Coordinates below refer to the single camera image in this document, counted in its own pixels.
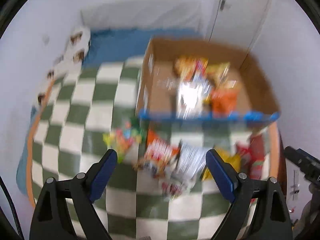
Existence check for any white wardrobe door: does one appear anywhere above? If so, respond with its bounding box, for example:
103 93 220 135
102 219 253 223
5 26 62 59
206 0 270 51

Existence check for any cardboard box blue print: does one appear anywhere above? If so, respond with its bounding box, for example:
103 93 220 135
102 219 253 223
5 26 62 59
136 37 280 127

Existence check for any white patterned pillow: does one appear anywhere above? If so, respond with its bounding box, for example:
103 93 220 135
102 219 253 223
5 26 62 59
34 26 91 108

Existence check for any green yellow candy bag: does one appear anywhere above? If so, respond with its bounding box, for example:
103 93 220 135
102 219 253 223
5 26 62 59
103 116 146 163

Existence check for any small red snack packet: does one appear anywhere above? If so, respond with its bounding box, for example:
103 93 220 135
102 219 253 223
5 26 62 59
235 134 265 180

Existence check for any yellow snack packet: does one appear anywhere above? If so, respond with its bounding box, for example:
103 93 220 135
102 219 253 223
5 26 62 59
201 147 241 181

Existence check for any red white panda snack bag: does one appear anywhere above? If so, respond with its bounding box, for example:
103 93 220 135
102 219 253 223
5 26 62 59
134 129 180 178

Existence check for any silver white snack packet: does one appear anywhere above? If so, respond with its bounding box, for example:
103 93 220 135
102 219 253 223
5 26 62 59
159 140 209 199

